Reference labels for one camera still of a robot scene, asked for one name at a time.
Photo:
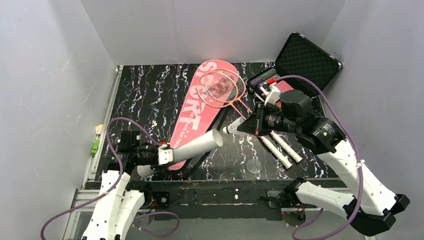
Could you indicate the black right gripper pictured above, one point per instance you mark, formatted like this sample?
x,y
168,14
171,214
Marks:
x,y
260,120

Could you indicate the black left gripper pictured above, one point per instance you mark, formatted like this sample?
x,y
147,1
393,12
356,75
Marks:
x,y
154,156

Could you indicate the white shuttlecock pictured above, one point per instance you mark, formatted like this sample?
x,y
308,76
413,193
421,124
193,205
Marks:
x,y
233,127

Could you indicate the pink badminton racket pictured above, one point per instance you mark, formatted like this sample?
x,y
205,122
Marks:
x,y
294,155
221,88

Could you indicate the clear round tube lid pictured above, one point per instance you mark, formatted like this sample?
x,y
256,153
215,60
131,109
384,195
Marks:
x,y
254,166

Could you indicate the white shuttlecock tube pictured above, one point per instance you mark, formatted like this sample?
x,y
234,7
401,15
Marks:
x,y
207,142

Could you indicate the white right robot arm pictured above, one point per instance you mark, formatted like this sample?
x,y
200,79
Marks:
x,y
370,207

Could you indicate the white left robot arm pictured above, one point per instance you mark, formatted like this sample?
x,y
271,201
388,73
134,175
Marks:
x,y
117,206

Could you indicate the pink card deck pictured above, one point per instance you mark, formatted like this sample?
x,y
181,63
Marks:
x,y
283,86

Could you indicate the poker chip rows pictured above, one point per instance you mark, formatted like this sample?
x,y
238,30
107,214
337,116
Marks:
x,y
263,77

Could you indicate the beige wooden block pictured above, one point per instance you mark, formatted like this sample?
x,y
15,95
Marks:
x,y
99,129

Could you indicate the black foam-lined case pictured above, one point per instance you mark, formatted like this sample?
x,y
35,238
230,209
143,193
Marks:
x,y
299,56

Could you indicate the pink racket bag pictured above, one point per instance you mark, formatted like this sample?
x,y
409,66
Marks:
x,y
195,117

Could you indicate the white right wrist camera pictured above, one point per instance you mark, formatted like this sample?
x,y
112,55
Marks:
x,y
270,91

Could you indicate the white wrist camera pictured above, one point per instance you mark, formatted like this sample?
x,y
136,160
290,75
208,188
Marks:
x,y
270,91
165,154

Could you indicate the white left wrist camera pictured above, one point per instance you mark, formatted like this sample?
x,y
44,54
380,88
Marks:
x,y
165,154

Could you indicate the green clip on rail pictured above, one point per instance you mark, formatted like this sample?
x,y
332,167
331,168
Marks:
x,y
95,147

